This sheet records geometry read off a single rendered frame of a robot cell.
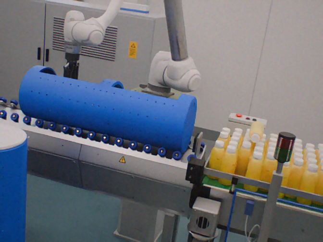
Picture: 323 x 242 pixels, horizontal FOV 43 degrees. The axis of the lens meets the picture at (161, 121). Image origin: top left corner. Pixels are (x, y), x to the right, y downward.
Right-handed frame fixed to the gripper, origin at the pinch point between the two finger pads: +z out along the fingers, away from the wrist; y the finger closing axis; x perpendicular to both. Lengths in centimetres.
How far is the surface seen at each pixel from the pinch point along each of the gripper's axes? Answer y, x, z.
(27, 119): 16.5, -14.6, 16.2
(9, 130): 49, -2, 9
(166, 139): 19, 61, 8
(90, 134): 16.6, 21.9, 15.4
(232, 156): 22, 93, 7
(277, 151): 44, 110, -8
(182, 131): 20, 69, 2
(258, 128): 4, 102, -3
